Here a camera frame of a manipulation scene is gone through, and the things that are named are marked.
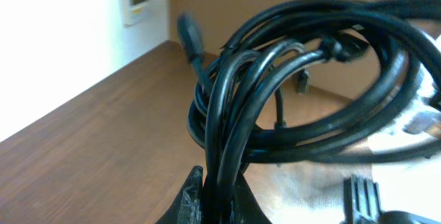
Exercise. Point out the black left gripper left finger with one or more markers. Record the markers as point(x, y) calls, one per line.
point(186, 207)

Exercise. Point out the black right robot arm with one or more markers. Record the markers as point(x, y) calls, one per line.
point(362, 205)

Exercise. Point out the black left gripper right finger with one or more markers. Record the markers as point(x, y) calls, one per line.
point(244, 207)

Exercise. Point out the white wall thermostat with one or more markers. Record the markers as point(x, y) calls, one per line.
point(134, 11)

